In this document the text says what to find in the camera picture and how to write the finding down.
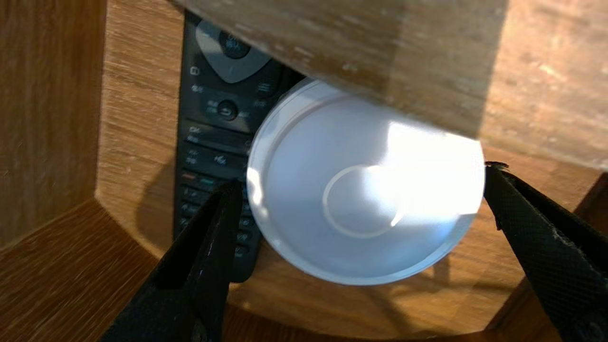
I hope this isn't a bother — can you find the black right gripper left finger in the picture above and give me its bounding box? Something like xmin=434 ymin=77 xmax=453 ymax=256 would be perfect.
xmin=102 ymin=180 xmax=244 ymax=342

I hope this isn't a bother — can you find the black TV remote control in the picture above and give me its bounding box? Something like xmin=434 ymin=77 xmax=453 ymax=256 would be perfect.
xmin=173 ymin=10 xmax=305 ymax=284

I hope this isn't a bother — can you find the wooden table drawer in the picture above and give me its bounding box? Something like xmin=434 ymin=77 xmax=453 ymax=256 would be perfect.
xmin=0 ymin=0 xmax=608 ymax=342

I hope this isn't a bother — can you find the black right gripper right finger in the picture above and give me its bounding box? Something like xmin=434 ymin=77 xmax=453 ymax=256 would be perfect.
xmin=484 ymin=161 xmax=608 ymax=342

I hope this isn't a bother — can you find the white round smart speaker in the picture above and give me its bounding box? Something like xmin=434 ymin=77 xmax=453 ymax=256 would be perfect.
xmin=246 ymin=77 xmax=486 ymax=286

